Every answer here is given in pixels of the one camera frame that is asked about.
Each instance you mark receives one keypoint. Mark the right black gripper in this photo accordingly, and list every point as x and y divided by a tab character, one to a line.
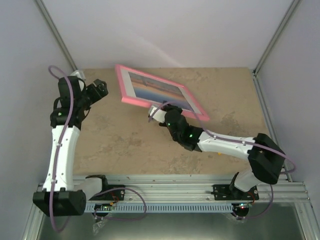
166	108

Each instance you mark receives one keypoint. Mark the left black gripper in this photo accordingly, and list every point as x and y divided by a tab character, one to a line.
103	90

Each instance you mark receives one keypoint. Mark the pink picture frame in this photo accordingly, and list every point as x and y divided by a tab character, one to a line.
143	89

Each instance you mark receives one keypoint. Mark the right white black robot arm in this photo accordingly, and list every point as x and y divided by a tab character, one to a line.
265	158

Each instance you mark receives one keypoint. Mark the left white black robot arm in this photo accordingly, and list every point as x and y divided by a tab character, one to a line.
59	196

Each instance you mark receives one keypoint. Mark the clear plastic bag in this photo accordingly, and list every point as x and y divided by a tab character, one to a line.
98	225

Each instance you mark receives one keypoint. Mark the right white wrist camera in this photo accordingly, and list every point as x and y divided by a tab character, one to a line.
157	114

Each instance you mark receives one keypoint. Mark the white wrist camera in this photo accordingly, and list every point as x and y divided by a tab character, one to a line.
79	74
157	114

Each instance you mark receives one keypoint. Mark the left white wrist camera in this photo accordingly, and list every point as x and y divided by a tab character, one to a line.
79	74

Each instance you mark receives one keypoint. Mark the aluminium rail platform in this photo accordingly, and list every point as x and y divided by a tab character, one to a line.
187	180

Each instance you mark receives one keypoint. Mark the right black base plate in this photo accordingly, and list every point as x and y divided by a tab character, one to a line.
222	192

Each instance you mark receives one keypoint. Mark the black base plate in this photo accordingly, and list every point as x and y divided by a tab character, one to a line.
222	192
114	196

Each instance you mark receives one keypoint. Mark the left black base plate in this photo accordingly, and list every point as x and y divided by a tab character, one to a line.
114	196

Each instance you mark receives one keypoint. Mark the light blue cable duct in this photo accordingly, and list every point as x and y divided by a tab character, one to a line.
103	208

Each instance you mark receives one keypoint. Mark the aluminium corner post left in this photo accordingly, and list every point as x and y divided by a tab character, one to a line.
55	33

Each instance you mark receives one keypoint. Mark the aluminium corner post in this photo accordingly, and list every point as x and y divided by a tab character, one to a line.
276	36
55	33

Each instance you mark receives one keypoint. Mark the aluminium corner post right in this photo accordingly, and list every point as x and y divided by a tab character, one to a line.
276	36

